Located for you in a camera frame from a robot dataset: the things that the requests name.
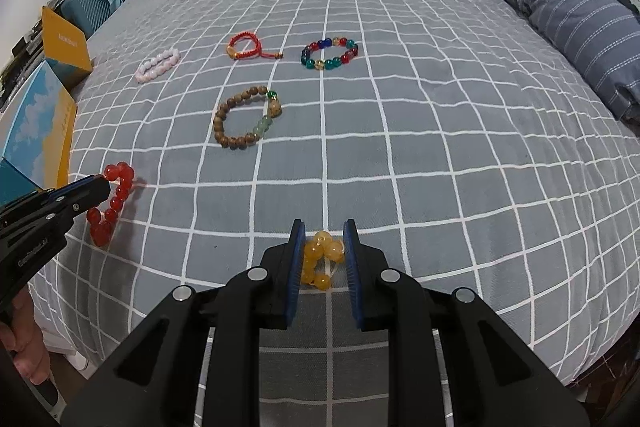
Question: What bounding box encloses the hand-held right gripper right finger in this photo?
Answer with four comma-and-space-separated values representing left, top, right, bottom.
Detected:
343, 219, 601, 427

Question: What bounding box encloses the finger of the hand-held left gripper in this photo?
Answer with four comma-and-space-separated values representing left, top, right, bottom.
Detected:
0, 175, 111, 240

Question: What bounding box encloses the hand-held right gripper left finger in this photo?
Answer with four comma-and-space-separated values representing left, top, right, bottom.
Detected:
61, 219, 307, 427

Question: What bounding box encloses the yellow bead bracelet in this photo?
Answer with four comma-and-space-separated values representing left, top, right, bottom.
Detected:
299, 230, 347, 290

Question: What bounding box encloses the red bead bracelet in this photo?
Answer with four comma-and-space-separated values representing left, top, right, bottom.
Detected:
86, 162, 136, 249

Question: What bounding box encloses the person's left hand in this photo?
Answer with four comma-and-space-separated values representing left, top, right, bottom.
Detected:
0, 292, 52, 387

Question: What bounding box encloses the blue and yellow box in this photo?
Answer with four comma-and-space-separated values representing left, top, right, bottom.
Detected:
0, 59, 78, 208

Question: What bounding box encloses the grey checked bed sheet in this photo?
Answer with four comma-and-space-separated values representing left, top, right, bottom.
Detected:
27, 0, 640, 385

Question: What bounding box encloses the yellow cardboard box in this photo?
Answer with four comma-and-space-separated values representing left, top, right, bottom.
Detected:
41, 6, 95, 88

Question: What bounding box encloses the teal suitcase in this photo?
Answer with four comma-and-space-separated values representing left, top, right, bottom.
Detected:
57, 0, 148, 40

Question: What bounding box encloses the blue striped pillow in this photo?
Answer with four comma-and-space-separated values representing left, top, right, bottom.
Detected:
457, 0, 640, 124

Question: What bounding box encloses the pink bead bracelet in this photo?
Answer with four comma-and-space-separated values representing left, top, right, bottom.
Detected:
135, 48, 181, 84

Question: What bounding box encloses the brown wooden bead bracelet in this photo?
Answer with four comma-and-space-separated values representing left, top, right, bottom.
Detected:
212, 86, 284, 149

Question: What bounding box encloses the multicoloured glass bead bracelet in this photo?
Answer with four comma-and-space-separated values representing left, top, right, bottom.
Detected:
300, 36, 361, 72

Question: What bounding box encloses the red cord bracelet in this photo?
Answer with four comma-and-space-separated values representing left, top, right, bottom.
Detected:
226, 32, 286, 60

